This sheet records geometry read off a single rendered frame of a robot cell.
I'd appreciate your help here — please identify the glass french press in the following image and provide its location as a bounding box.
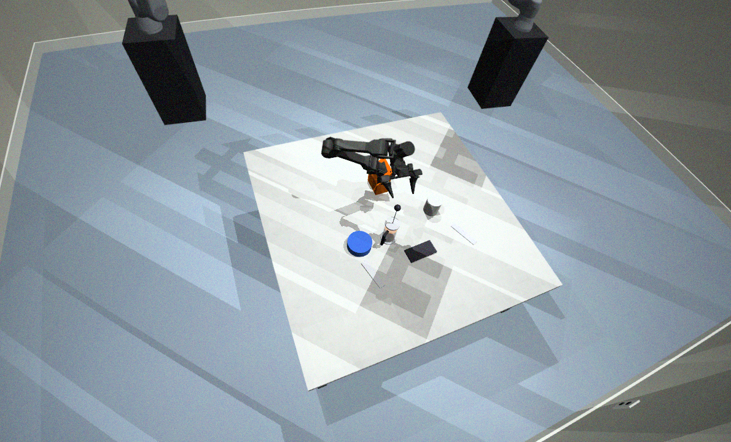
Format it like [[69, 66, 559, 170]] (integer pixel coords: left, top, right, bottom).
[[380, 204, 401, 245]]

